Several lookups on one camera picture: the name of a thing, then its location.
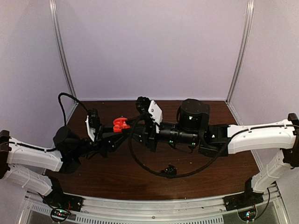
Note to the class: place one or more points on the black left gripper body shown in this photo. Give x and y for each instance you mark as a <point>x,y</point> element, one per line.
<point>99,144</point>

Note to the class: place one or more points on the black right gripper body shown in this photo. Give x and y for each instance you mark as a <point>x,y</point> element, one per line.
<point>151,127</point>

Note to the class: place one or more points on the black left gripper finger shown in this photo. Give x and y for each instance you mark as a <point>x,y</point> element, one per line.
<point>108,129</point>
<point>113,141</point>

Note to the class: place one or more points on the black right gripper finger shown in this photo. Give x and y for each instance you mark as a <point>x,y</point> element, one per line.
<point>139,121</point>
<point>139,137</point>

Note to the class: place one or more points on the orange earbud charging case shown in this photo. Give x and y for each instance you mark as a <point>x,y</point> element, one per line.
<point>119,124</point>

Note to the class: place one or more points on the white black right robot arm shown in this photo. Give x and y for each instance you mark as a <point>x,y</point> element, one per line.
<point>192,129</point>

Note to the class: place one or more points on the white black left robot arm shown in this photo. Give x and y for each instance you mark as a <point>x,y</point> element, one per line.
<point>16,156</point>

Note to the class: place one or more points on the small black clip object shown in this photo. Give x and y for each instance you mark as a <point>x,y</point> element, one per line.
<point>169,172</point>

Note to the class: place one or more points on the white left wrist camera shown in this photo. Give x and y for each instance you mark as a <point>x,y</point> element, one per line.
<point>90,130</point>

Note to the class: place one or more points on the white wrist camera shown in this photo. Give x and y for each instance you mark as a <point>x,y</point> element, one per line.
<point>155,112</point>
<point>90,130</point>

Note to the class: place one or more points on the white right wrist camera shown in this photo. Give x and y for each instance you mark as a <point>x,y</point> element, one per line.
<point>155,112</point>

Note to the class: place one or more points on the aluminium front rail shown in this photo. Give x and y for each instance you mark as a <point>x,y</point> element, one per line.
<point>207,210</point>

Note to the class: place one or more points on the left aluminium corner post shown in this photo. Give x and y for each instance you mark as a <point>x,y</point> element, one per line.
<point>60,47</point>

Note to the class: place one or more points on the aluminium corner post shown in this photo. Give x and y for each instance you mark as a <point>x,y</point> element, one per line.
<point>244,42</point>
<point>60,47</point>

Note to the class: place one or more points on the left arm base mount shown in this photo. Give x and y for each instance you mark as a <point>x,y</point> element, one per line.
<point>61,204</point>

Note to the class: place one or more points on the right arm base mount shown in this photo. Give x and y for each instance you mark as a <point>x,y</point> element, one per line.
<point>248,198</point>

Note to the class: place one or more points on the right aluminium corner post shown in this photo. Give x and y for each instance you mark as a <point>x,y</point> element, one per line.
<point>244,42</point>

